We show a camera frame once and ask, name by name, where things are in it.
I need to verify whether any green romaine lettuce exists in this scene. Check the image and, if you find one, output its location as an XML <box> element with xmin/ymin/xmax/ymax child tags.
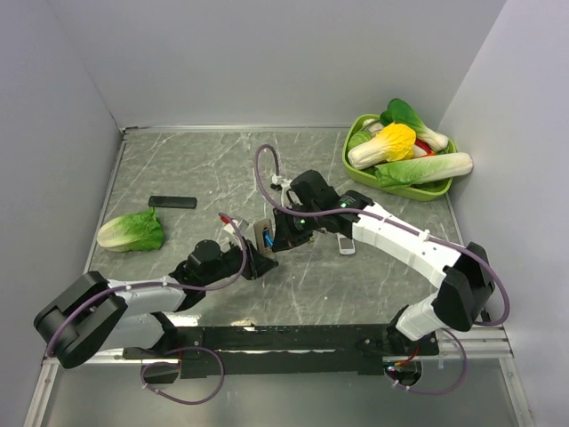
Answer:
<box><xmin>96</xmin><ymin>207</ymin><xmax>164</xmax><ymax>253</ymax></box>

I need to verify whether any small green cabbage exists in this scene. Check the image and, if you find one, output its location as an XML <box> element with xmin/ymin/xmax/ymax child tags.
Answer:
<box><xmin>347</xmin><ymin>130</ymin><xmax>372</xmax><ymax>151</ymax></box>

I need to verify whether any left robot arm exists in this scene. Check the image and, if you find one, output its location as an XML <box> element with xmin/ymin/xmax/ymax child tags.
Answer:
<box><xmin>33</xmin><ymin>240</ymin><xmax>278</xmax><ymax>368</ymax></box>

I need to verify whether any beige white remote control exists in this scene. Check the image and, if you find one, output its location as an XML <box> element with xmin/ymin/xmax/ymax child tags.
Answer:
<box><xmin>253</xmin><ymin>218</ymin><xmax>275</xmax><ymax>259</ymax></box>

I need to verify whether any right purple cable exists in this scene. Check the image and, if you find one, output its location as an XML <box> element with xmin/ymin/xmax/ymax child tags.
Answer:
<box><xmin>254</xmin><ymin>144</ymin><xmax>512</xmax><ymax>396</ymax></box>

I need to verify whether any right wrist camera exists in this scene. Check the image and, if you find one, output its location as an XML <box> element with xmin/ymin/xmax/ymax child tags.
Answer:
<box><xmin>270</xmin><ymin>174</ymin><xmax>294</xmax><ymax>207</ymax></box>

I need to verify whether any long green white cabbage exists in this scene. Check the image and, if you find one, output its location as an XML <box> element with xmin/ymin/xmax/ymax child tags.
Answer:
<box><xmin>374</xmin><ymin>152</ymin><xmax>474</xmax><ymax>189</ymax></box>

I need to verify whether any red pepper toy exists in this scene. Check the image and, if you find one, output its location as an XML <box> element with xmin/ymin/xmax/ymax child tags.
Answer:
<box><xmin>413</xmin><ymin>139</ymin><xmax>436</xmax><ymax>158</ymax></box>

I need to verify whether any black base frame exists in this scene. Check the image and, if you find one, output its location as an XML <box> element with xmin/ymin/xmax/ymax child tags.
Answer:
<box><xmin>123</xmin><ymin>324</ymin><xmax>439</xmax><ymax>379</ymax></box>

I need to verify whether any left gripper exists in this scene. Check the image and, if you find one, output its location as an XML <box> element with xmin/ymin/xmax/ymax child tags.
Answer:
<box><xmin>202</xmin><ymin>235</ymin><xmax>278</xmax><ymax>286</ymax></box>

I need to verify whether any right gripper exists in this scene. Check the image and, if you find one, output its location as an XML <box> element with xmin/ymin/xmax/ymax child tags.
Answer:
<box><xmin>272</xmin><ymin>201</ymin><xmax>323</xmax><ymax>253</ymax></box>

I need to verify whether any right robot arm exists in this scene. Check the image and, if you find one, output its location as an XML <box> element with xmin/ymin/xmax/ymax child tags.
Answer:
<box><xmin>271</xmin><ymin>170</ymin><xmax>495</xmax><ymax>355</ymax></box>

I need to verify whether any black slim remote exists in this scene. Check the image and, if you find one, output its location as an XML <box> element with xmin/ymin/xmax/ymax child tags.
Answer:
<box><xmin>148</xmin><ymin>196</ymin><xmax>197</xmax><ymax>209</ymax></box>

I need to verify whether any blue battery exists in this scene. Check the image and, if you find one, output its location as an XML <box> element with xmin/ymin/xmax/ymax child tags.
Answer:
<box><xmin>262</xmin><ymin>229</ymin><xmax>274</xmax><ymax>247</ymax></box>

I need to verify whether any white remote with display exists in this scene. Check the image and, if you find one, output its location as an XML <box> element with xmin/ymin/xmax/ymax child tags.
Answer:
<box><xmin>337</xmin><ymin>233</ymin><xmax>356</xmax><ymax>255</ymax></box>

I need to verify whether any bok choy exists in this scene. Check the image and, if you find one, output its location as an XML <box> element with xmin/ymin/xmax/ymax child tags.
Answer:
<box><xmin>380</xmin><ymin>98</ymin><xmax>449</xmax><ymax>152</ymax></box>

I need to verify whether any yellow napa cabbage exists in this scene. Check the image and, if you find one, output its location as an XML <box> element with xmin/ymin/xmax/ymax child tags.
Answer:
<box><xmin>348</xmin><ymin>123</ymin><xmax>416</xmax><ymax>170</ymax></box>

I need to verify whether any green plastic basket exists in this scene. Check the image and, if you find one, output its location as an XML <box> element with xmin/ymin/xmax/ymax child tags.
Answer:
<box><xmin>341</xmin><ymin>114</ymin><xmax>453</xmax><ymax>202</ymax></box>

